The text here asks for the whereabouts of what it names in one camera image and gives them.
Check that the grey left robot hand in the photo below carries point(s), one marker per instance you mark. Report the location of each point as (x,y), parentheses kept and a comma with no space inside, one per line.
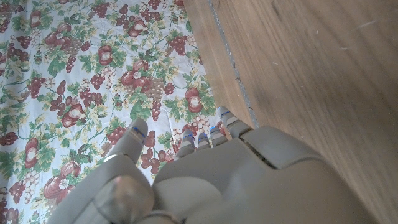
(233,186)

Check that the fruit print backdrop cloth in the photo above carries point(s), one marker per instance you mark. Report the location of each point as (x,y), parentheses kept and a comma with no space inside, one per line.
(93,77)

